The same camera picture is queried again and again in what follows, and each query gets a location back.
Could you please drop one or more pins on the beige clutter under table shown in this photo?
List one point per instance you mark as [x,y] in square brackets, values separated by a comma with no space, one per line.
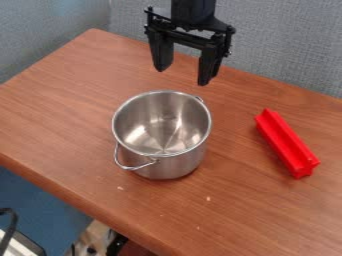
[97,241]

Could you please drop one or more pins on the red plastic block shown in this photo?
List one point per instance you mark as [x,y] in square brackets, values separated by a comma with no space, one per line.
[288,146]

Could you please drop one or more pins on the white box under table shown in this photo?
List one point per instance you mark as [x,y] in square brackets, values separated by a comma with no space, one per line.
[23,246]

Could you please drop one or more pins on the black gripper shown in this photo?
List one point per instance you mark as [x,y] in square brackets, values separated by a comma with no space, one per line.
[188,24]

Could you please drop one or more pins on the stainless steel pot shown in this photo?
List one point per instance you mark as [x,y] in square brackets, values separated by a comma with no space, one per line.
[160,128]

